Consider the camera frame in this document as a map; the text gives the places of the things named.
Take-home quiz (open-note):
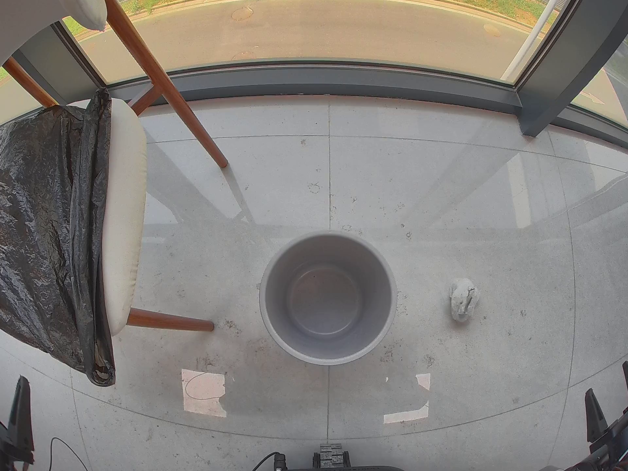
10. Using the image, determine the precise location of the window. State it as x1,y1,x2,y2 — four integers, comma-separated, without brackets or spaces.
0,0,628,139

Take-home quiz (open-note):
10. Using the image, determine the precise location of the black cable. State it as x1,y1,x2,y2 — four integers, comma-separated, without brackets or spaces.
49,437,90,471

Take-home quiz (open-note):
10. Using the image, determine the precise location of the grey trash bin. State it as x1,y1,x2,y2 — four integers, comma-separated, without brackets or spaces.
258,231,398,366

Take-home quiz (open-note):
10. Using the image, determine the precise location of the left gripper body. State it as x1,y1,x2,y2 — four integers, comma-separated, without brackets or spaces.
0,422,35,471

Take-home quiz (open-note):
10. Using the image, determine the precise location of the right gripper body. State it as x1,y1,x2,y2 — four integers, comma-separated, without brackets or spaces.
589,411,628,461

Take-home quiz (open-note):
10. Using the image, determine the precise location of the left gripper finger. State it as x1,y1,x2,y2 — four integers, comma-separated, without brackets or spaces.
7,375,35,452

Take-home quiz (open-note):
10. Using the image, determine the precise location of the white paper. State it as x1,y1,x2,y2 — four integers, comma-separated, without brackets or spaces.
448,277,480,323

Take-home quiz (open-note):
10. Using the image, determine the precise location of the black plastic bag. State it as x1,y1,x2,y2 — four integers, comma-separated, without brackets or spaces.
0,88,117,387

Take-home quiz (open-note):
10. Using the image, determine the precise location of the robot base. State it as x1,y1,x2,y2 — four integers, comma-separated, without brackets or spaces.
253,442,406,471

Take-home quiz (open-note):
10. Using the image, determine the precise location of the white cushioned wooden chair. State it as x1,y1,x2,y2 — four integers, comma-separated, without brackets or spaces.
0,0,229,337

